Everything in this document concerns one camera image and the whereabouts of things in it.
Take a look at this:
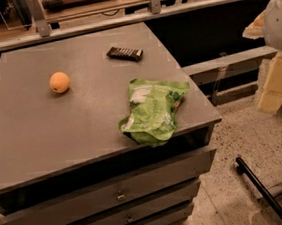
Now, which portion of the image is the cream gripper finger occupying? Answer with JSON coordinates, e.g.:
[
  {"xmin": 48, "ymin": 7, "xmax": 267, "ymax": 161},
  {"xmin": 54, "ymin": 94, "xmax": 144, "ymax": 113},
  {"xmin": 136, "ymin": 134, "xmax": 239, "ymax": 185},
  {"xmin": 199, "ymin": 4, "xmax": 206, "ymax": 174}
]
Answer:
[{"xmin": 255, "ymin": 51, "xmax": 282, "ymax": 114}]

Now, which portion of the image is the dark chocolate rxbar wrapper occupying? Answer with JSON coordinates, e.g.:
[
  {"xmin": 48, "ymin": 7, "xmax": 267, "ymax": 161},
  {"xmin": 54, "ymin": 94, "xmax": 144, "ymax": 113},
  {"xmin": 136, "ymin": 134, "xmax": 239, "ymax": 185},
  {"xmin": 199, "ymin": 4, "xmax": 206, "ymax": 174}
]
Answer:
[{"xmin": 107, "ymin": 47, "xmax": 144, "ymax": 62}]

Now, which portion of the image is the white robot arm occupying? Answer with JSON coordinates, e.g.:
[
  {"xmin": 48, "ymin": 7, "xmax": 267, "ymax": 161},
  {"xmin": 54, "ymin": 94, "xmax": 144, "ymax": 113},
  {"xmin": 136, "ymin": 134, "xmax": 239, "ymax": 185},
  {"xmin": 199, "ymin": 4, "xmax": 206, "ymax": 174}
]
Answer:
[{"xmin": 256, "ymin": 0, "xmax": 282, "ymax": 114}]

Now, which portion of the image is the black metal bar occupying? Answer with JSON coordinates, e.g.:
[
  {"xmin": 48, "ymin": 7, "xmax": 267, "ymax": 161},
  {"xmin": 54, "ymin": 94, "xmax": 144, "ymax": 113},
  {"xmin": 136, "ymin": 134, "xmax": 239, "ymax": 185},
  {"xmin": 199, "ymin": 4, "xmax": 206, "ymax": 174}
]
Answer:
[{"xmin": 235, "ymin": 156, "xmax": 282, "ymax": 220}]

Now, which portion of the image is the green chip bag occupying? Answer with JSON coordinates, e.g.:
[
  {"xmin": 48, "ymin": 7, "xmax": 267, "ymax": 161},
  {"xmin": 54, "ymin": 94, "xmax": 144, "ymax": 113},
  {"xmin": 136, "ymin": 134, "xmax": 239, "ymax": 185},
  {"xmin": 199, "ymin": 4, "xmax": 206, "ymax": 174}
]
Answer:
[{"xmin": 118, "ymin": 79, "xmax": 190, "ymax": 147}]

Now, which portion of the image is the middle grey drawer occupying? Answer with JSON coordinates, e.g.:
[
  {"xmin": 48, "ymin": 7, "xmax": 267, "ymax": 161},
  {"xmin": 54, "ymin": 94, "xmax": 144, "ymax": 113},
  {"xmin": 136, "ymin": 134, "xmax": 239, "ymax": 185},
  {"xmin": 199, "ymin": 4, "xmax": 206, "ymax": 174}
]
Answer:
[{"xmin": 73, "ymin": 178, "xmax": 200, "ymax": 225}]

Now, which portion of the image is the orange fruit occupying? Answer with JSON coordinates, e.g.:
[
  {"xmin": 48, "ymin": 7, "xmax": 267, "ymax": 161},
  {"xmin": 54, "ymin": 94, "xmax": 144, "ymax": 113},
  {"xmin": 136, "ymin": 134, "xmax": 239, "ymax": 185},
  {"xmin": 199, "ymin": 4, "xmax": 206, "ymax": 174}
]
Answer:
[{"xmin": 49, "ymin": 72, "xmax": 70, "ymax": 94}]

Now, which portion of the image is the grey drawer cabinet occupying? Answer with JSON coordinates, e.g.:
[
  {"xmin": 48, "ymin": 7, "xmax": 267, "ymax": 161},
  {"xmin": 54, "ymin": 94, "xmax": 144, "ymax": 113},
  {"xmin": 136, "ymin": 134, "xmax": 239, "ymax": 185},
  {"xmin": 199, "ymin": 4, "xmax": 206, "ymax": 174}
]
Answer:
[{"xmin": 0, "ymin": 23, "xmax": 220, "ymax": 218}]

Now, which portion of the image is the grey metal railing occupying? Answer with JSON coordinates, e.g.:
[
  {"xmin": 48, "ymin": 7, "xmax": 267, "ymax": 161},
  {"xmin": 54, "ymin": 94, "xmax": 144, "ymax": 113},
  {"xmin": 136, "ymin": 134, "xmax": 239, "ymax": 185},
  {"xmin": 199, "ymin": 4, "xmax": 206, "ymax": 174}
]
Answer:
[{"xmin": 0, "ymin": 0, "xmax": 236, "ymax": 52}]

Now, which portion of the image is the top grey drawer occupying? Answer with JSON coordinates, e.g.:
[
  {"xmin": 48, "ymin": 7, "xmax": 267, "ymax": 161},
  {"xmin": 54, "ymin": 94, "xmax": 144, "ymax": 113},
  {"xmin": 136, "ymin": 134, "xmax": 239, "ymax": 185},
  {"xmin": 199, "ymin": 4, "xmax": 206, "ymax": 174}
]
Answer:
[{"xmin": 0, "ymin": 145, "xmax": 216, "ymax": 225}]

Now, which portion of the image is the grey low shelf frame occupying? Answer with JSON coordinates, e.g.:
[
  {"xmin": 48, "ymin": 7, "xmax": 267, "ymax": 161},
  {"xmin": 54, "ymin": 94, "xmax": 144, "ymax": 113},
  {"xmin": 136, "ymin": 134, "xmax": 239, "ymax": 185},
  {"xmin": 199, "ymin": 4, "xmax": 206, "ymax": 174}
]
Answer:
[{"xmin": 184, "ymin": 46, "xmax": 276, "ymax": 106}]

